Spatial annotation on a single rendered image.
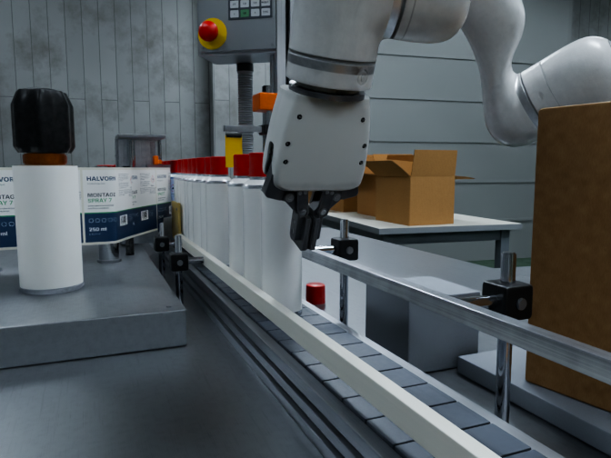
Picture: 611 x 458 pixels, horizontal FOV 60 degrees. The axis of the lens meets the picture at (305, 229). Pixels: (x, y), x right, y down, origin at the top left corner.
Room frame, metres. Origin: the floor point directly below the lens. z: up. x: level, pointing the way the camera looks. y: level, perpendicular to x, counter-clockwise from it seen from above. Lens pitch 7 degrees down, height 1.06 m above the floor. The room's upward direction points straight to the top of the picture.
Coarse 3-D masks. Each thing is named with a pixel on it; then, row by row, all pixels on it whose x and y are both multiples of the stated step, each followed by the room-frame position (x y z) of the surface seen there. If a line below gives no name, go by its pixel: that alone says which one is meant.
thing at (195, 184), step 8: (200, 160) 1.06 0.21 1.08; (200, 168) 1.06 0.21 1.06; (200, 176) 1.05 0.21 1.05; (192, 184) 1.06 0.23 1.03; (192, 192) 1.06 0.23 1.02; (192, 200) 1.06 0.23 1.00; (200, 216) 1.05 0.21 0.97; (200, 224) 1.05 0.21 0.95; (200, 232) 1.05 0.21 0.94; (200, 240) 1.05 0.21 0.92
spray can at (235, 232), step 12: (240, 156) 0.80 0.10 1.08; (240, 168) 0.81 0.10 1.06; (240, 180) 0.80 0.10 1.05; (228, 192) 0.81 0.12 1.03; (240, 192) 0.80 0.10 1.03; (228, 204) 0.81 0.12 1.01; (240, 204) 0.80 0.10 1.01; (228, 216) 0.81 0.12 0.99; (240, 216) 0.80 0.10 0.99; (228, 228) 0.82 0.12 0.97; (240, 228) 0.80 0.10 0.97; (240, 240) 0.80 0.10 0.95; (240, 252) 0.80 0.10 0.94; (240, 264) 0.80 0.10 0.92
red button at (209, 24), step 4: (204, 24) 1.04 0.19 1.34; (208, 24) 1.03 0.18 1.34; (212, 24) 1.04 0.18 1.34; (200, 28) 1.04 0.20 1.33; (204, 28) 1.04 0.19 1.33; (208, 28) 1.03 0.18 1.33; (212, 28) 1.03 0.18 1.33; (216, 28) 1.04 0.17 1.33; (200, 32) 1.04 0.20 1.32; (204, 32) 1.04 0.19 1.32; (208, 32) 1.03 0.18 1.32; (212, 32) 1.03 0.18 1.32; (216, 32) 1.04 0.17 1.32; (200, 36) 1.04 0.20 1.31; (204, 36) 1.04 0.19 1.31; (208, 36) 1.03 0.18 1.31; (212, 36) 1.04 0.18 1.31; (216, 36) 1.04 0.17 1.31; (204, 40) 1.04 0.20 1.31; (208, 40) 1.04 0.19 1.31; (212, 40) 1.04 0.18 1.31
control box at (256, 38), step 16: (208, 0) 1.07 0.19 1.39; (224, 0) 1.06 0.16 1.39; (272, 0) 1.04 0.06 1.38; (208, 16) 1.07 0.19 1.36; (224, 16) 1.06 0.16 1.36; (224, 32) 1.06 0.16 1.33; (240, 32) 1.05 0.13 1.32; (256, 32) 1.04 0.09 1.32; (272, 32) 1.04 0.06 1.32; (208, 48) 1.06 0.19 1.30; (224, 48) 1.06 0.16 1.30; (240, 48) 1.05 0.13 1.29; (256, 48) 1.04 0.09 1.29; (272, 48) 1.04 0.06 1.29; (224, 64) 1.15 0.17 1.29
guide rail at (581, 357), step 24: (336, 264) 0.58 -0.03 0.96; (360, 264) 0.55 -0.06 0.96; (384, 288) 0.48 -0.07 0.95; (408, 288) 0.45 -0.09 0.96; (456, 312) 0.39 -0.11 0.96; (480, 312) 0.36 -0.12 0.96; (504, 336) 0.34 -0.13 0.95; (528, 336) 0.32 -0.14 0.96; (552, 336) 0.31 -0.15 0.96; (552, 360) 0.30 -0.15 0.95; (576, 360) 0.29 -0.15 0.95; (600, 360) 0.27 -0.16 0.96
